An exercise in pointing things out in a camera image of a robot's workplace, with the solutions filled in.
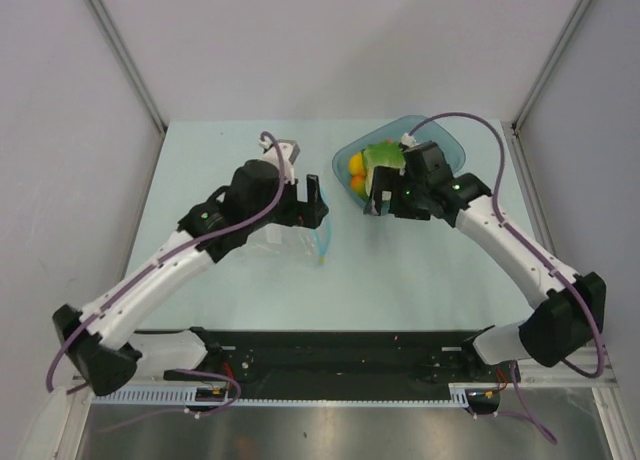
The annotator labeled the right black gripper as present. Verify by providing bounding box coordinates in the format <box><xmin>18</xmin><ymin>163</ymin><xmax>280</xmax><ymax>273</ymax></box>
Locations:
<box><xmin>365</xmin><ymin>165</ymin><xmax>431</xmax><ymax>221</ymax></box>

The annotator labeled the green fake lettuce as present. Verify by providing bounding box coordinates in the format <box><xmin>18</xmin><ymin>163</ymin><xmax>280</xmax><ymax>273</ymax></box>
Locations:
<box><xmin>362</xmin><ymin>140</ymin><xmax>405</xmax><ymax>195</ymax></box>

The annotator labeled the orange fake carrot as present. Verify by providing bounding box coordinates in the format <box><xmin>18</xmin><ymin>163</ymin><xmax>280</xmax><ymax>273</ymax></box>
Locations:
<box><xmin>350</xmin><ymin>175</ymin><xmax>366</xmax><ymax>196</ymax></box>

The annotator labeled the clear zip top bag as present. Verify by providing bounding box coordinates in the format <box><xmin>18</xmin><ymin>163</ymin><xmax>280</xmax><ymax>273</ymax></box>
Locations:
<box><xmin>233</xmin><ymin>213</ymin><xmax>332</xmax><ymax>268</ymax></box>

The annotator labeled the yellow fake lemon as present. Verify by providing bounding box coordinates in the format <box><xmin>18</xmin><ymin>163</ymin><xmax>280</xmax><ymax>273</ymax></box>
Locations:
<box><xmin>348</xmin><ymin>152</ymin><xmax>366</xmax><ymax>177</ymax></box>

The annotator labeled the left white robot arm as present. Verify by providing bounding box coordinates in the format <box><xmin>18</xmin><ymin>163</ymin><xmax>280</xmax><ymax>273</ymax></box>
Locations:
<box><xmin>52</xmin><ymin>160</ymin><xmax>329</xmax><ymax>396</ymax></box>

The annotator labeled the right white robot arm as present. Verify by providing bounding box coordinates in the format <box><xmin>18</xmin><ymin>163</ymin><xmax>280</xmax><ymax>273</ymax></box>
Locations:
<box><xmin>364</xmin><ymin>142</ymin><xmax>606</xmax><ymax>381</ymax></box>

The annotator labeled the teal plastic bin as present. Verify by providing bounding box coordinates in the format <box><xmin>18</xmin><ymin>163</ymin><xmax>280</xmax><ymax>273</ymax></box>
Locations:
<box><xmin>332</xmin><ymin>115</ymin><xmax>466</xmax><ymax>211</ymax></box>

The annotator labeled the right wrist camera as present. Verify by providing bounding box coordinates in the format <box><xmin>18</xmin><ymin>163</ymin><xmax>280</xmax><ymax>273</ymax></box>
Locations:
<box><xmin>399</xmin><ymin>133</ymin><xmax>417</xmax><ymax>150</ymax></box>

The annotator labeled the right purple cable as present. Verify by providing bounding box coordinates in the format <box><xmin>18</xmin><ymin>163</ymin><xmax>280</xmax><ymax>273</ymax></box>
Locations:
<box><xmin>409</xmin><ymin>110</ymin><xmax>606</xmax><ymax>445</ymax></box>

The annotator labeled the purple cable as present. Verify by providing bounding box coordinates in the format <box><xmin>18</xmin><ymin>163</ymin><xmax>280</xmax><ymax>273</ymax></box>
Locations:
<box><xmin>409</xmin><ymin>110</ymin><xmax>606</xmax><ymax>445</ymax></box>
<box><xmin>45</xmin><ymin>130</ymin><xmax>244</xmax><ymax>431</ymax></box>

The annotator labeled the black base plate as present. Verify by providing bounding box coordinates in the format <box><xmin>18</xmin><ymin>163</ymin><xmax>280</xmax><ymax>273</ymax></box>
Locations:
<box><xmin>194</xmin><ymin>328</ymin><xmax>509</xmax><ymax>390</ymax></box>

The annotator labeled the white cable duct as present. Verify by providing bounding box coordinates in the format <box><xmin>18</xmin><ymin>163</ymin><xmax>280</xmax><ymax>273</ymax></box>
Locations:
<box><xmin>93</xmin><ymin>381</ymin><xmax>501</xmax><ymax>408</ymax></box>

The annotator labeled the aluminium frame rail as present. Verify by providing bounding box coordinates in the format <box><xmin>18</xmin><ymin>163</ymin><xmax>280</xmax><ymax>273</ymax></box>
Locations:
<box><xmin>72</xmin><ymin>344</ymin><xmax>614</xmax><ymax>389</ymax></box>

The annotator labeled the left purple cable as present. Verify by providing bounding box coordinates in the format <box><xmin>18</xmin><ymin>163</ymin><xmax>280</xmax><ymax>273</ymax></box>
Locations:
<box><xmin>45</xmin><ymin>130</ymin><xmax>244</xmax><ymax>431</ymax></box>

